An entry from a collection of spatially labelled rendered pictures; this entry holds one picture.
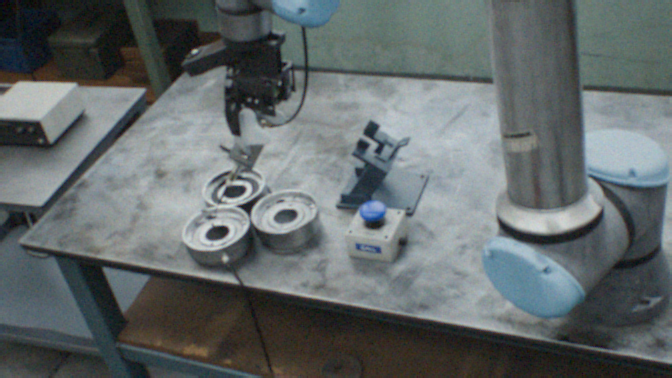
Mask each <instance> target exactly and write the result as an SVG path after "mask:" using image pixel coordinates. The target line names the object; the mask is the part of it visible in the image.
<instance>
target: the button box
mask: <svg viewBox="0 0 672 378"><path fill-rule="evenodd" d="M407 234H409V233H407V226H406V218H405V211H403V210H395V209H388V208H387V214H386V215H385V216H384V217H383V218H382V219H379V220H378V221H377V222H374V223H373V222H371V221H367V220H364V219H362V218H361V216H360V209H359V211H358V213H357V214H356V216H355V218H353V220H352V221H351V223H350V226H349V228H348V229H347V231H346V233H345V240H346V245H347V250H348V256H349V257H350V258H357V259H363V260H370V261H376V262H383V263H389V264H393V263H394V261H395V259H396V257H397V255H398V253H399V250H400V248H401V246H402V245H404V246H406V245H407V238H406V236H407Z"/></svg>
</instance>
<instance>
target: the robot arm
mask: <svg viewBox="0 0 672 378"><path fill-rule="evenodd" d="M339 4H340V0H216V9H217V17H218V23H219V30H220V32H221V34H222V39H221V40H218V41H216V42H213V43H210V44H208V46H205V47H203V48H198V49H196V50H194V51H192V52H191V53H190V54H189V55H188V56H187V57H186V58H187V59H186V60H185V62H184V63H182V64H181V66H182V67H184V68H185V70H186V71H187V73H188V74H189V75H190V78H193V76H196V75H201V74H203V73H206V72H207V71H209V70H212V69H215V68H218V67H221V66H223V65H226V64H229V63H230V65H229V66H228V67H227V68H226V71H227V72H228V73H227V74H226V77H225V81H224V101H225V119H226V122H227V125H228V127H229V130H230V132H231V134H232V135H233V136H234V138H235V141H236V143H237V144H238V146H239V147H240V148H241V150H242V151H243V152H244V153H245V154H247V155H250V156H251V155H252V147H251V145H268V144H269V143H270V135H269V133H268V132H266V131H265V130H263V129H262V128H261V127H259V126H258V124H257V121H259V120H260V118H262V119H265V120H267V121H269V122H270V123H272V124H274V125H283V124H285V122H286V117H285V115H284V114H282V113H281V112H279V110H277V109H276V104H277V105H279V104H280V103H281V102H282V101H286V102H287V101H288V100H289V98H290V97H291V92H294V93H295V92H296V88H295V76H294V65H293V62H290V61H285V60H282V52H281V45H282V44H283V43H284V42H285V41H286V36H285V32H281V31H276V30H273V26H274V25H273V14H272V13H274V14H276V15H278V16H280V18H281V19H282V20H284V21H286V22H288V23H291V24H297V25H300V26H303V27H305V28H309V29H314V28H319V27H321V26H323V25H325V24H326V23H328V22H329V21H330V19H331V16H332V14H334V13H336V11H337V9H338V7H339ZM484 8H485V17H486V25H487V33H488V41H489V50H490V58H491V66H492V74H493V83H494V91H495V99H496V109H498V117H499V125H500V133H501V142H502V150H503V158H504V167H505V175H506V183H507V184H506V185H505V186H504V187H503V188H502V189H501V190H500V192H499V193H498V195H497V199H496V213H497V221H498V229H499V230H498V234H497V236H496V237H495V238H491V239H489V240H488V241H487V243H486V246H485V247H484V248H483V250H482V255H481V262H482V267H483V269H484V272H485V274H486V276H487V278H488V279H489V281H490V282H491V285H492V286H493V287H494V288H496V289H497V291H498V292H499V293H501V294H502V295H503V296H504V297H505V298H506V299H507V300H508V301H509V302H510V303H512V304H513V305H515V306H516V307H518V308H519V309H521V310H523V311H525V312H527V313H530V314H532V316H535V317H539V318H543V319H557V318H560V316H564V315H566V314H568V313H569V312H571V313H572V314H574V315H575V316H577V317H579V318H581V320H583V321H585V322H588V323H591V324H594V325H598V326H605V327H616V328H618V327H630V326H636V325H640V323H644V322H646V321H648V320H651V319H652V318H654V317H656V316H657V315H658V314H660V313H661V312H662V311H663V310H664V309H665V307H666V306H667V304H668V302H669V300H670V296H671V287H672V275H671V271H670V268H669V265H668V262H667V258H666V256H665V253H664V250H663V247H662V235H663V225H664V215H665V205H666V196H667V185H668V182H669V180H670V174H669V172H668V171H669V158H668V155H667V153H666V151H664V149H663V147H662V146H661V145H660V144H659V143H657V142H656V141H654V140H653V139H651V138H649V137H646V136H644V135H641V134H638V133H633V132H628V131H621V129H601V130H594V131H590V133H586V134H585V121H584V104H583V86H582V69H581V51H580V34H579V15H578V0H484ZM290 71H291V76H292V85H291V84H290ZM241 104H243V106H246V108H243V109H242V106H241Z"/></svg>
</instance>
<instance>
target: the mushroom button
mask: <svg viewBox="0 0 672 378"><path fill-rule="evenodd" d="M386 214H387V207H386V205H385V204H384V203H382V202H379V201H369V202H367V203H365V204H363V205H362V206H361V208H360V216H361V218H362V219H364V220H367V221H371V222H373V223H374V222H377V221H378V220H379V219H382V218H383V217H384V216H385V215H386Z"/></svg>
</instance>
